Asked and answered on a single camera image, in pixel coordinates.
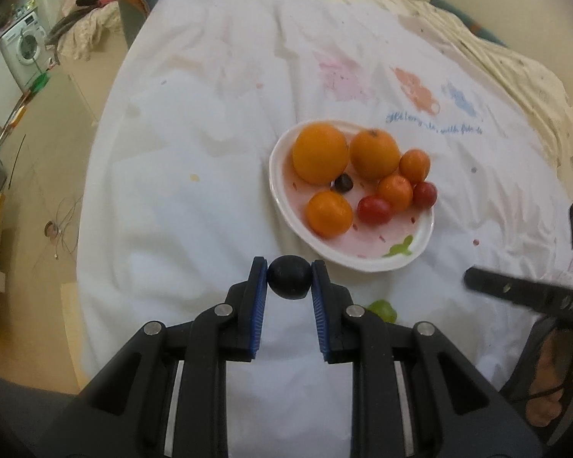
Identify red tomato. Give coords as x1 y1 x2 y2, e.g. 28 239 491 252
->
412 181 439 208
356 195 393 225

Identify thin cables on floor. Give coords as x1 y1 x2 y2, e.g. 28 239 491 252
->
43 186 84 261

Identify person's right forearm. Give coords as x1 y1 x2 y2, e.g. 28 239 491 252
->
528 336 571 432

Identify small orange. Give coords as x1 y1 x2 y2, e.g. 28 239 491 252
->
306 190 353 238
399 149 432 183

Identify white washing machine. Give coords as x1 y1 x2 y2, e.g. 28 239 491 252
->
0 0 51 87

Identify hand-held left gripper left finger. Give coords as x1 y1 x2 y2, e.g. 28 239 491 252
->
48 256 268 458

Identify pile of dark clothes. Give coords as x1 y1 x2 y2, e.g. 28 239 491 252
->
45 0 125 46

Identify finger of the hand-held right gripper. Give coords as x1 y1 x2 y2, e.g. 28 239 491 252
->
464 267 573 327

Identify medium orange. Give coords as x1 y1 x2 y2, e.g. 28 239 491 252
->
375 174 414 213

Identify cream floral cloth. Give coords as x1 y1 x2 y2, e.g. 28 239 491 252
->
57 7 125 62

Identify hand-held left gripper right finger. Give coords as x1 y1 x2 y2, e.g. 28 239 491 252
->
311 260 545 458

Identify white plate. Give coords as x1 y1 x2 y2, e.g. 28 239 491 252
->
268 119 435 273

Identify large orange with stem mark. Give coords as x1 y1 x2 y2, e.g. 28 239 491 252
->
350 129 402 182

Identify white printed blanket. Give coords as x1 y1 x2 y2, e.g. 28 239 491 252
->
74 0 573 458

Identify person's grey pants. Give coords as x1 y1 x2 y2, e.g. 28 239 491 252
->
0 372 82 458

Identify green grape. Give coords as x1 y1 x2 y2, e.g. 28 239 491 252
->
367 300 398 324

